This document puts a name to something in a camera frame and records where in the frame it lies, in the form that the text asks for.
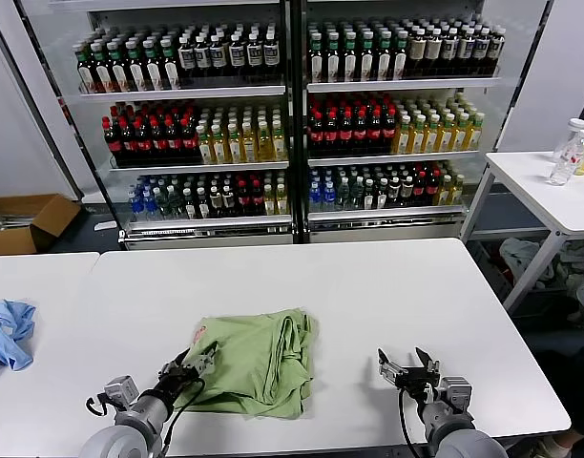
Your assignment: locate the dark bottle beige label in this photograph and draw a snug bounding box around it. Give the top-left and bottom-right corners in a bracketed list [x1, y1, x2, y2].
[426, 31, 443, 78]
[410, 31, 428, 78]

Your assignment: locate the open beverage display cooler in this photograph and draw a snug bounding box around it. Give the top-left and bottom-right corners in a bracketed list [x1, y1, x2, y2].
[0, 0, 299, 253]
[292, 0, 559, 246]

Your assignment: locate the green cap tea bottle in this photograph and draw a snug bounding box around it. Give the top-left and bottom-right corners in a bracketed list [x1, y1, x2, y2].
[342, 33, 360, 83]
[307, 36, 325, 84]
[93, 46, 114, 94]
[376, 33, 394, 82]
[359, 33, 377, 83]
[161, 41, 183, 92]
[324, 34, 342, 84]
[76, 48, 97, 95]
[126, 43, 149, 93]
[393, 32, 410, 82]
[144, 42, 166, 93]
[109, 44, 131, 94]

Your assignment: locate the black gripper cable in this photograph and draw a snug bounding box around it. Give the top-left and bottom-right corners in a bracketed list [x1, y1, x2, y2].
[397, 386, 429, 458]
[160, 379, 207, 454]

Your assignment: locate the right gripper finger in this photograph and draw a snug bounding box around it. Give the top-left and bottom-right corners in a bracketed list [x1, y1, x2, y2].
[414, 345, 441, 381]
[376, 347, 406, 383]

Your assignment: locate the crumpled light blue shirt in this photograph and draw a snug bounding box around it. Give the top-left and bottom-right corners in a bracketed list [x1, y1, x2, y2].
[0, 299, 38, 375]

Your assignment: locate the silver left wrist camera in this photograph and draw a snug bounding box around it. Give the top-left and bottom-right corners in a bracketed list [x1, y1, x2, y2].
[103, 375, 140, 412]

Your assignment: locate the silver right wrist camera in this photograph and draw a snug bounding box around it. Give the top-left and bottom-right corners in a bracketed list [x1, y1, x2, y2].
[439, 375, 475, 412]

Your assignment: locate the dark bottle white blue label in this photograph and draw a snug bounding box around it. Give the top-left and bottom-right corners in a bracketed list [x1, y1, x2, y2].
[472, 29, 490, 77]
[263, 32, 282, 73]
[246, 34, 264, 75]
[228, 35, 247, 76]
[195, 37, 212, 77]
[177, 38, 197, 78]
[442, 30, 459, 77]
[210, 36, 228, 76]
[488, 28, 507, 76]
[457, 30, 474, 77]

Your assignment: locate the green white clothes heap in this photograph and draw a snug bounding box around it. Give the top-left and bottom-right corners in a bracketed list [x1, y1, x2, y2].
[557, 242, 584, 305]

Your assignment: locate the shiny metal rods bundle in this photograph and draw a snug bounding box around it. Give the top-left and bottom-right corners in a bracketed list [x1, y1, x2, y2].
[0, 214, 36, 235]

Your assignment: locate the brown grey sneaker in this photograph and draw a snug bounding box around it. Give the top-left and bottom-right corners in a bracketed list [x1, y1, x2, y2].
[530, 436, 584, 458]

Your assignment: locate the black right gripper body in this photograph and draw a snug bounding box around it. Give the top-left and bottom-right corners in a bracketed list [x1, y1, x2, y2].
[394, 364, 444, 400]

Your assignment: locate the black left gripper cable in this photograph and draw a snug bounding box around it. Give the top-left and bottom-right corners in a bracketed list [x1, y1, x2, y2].
[160, 379, 207, 454]

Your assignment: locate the white side table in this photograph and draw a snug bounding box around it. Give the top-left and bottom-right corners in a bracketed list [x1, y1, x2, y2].
[459, 152, 584, 317]

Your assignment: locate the pale crumpled garment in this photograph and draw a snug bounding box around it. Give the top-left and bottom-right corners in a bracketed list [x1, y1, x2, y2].
[500, 238, 556, 291]

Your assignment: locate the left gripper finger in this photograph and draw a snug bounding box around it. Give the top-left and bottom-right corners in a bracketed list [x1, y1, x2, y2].
[161, 347, 192, 378]
[191, 341, 219, 378]

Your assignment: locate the light green polo shirt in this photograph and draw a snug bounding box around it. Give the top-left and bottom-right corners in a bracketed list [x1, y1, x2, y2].
[170, 307, 321, 422]

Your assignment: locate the dark mesh laundry basket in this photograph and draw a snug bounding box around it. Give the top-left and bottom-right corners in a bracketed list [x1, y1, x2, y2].
[467, 238, 518, 305]

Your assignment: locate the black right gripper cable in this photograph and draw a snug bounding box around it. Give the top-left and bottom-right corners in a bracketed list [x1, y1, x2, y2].
[397, 386, 429, 458]

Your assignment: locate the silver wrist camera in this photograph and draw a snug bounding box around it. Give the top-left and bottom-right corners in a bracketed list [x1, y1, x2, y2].
[103, 375, 140, 412]
[439, 375, 475, 412]

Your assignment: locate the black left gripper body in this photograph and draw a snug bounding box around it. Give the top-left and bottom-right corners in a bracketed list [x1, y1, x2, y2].
[156, 364, 207, 397]

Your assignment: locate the open cardboard box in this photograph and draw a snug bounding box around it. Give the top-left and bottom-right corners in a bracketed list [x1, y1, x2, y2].
[0, 193, 84, 257]

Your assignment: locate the person in dark trousers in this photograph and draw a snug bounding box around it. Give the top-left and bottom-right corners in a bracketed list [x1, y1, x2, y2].
[534, 275, 584, 458]

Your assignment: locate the yellow green tea bottle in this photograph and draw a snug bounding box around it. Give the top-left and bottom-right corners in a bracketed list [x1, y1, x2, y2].
[212, 125, 229, 166]
[272, 121, 288, 162]
[425, 115, 442, 155]
[469, 113, 485, 152]
[198, 125, 214, 167]
[242, 123, 259, 164]
[454, 114, 470, 153]
[227, 124, 243, 165]
[395, 117, 412, 156]
[257, 122, 274, 163]
[410, 116, 427, 156]
[440, 114, 456, 154]

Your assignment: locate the clear bottle red label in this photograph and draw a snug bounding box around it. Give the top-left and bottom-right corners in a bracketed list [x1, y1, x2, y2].
[547, 130, 584, 188]

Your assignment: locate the clear bottle white cap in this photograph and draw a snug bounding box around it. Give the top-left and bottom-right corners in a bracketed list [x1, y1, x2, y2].
[553, 119, 584, 164]

